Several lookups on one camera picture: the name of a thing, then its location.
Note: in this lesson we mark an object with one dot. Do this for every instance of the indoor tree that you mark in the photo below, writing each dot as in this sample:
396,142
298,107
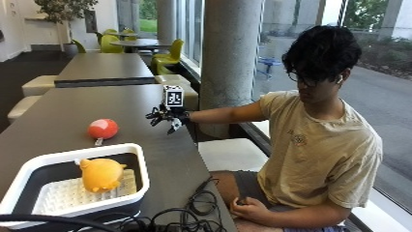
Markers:
64,13

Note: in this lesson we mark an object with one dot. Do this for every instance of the white earbud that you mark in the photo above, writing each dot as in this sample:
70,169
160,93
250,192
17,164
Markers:
340,79

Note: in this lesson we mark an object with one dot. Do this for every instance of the dark shorts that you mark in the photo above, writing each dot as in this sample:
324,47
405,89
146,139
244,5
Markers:
250,190

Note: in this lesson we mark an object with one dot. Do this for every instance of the dark green chair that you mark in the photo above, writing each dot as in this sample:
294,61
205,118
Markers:
78,46

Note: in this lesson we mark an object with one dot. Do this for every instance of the long dark table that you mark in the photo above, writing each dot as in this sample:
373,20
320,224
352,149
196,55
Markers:
102,69

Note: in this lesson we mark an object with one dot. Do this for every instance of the round grey table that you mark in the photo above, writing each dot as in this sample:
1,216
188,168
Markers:
137,43
121,34

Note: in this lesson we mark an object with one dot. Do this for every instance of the the person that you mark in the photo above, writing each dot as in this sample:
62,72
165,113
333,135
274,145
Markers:
317,151

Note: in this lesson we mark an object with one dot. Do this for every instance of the white grid insert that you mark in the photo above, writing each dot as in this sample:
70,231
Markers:
64,195

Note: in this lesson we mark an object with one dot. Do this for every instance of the grey plant pot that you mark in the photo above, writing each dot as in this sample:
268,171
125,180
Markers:
69,50

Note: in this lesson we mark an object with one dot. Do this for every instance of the white marker cube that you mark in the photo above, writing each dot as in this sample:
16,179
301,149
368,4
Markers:
173,96

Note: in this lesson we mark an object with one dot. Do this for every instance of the beige t-shirt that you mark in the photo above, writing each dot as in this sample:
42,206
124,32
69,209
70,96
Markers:
325,151

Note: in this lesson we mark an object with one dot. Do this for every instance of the yellow soft toy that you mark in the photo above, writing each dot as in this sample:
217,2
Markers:
101,175

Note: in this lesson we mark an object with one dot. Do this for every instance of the wide concrete column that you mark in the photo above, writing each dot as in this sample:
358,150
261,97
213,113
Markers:
229,64

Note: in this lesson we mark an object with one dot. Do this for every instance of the blue outdoor table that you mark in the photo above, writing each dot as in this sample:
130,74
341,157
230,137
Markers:
268,64

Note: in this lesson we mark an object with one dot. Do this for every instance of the narrow concrete column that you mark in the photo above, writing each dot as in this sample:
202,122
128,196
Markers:
165,21

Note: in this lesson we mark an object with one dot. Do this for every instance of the black glasses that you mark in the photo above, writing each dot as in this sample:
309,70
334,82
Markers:
300,79

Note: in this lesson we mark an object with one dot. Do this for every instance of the red round soft toy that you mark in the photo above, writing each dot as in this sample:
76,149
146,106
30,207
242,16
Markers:
102,129

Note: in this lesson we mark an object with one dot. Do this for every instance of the white plastic basket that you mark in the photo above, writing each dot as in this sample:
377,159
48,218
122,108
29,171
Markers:
77,151

